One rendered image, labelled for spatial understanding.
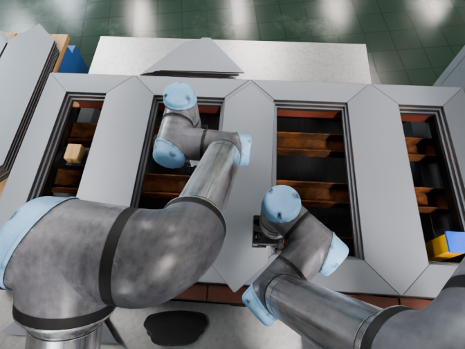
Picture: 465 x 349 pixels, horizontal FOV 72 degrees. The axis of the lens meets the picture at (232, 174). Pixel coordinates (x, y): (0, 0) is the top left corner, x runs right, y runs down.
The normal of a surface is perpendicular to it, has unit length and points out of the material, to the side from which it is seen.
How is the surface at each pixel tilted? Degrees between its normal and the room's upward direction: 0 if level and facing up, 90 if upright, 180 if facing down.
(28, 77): 0
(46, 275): 32
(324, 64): 0
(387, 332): 70
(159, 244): 27
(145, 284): 42
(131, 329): 0
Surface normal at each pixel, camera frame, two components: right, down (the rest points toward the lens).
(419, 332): -0.80, -0.59
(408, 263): -0.02, -0.43
